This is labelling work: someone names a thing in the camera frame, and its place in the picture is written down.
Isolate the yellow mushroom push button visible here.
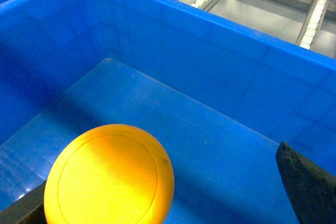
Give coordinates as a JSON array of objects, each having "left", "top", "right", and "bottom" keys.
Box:
[{"left": 44, "top": 124, "right": 174, "bottom": 223}]

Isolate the blue crate centre upper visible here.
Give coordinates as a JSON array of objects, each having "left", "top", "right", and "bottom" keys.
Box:
[{"left": 1, "top": 0, "right": 335, "bottom": 223}]

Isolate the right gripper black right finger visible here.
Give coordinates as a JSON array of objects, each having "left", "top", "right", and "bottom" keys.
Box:
[{"left": 276, "top": 142, "right": 335, "bottom": 223}]

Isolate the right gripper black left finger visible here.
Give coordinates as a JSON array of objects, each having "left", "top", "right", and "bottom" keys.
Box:
[{"left": 1, "top": 181, "right": 47, "bottom": 224}]

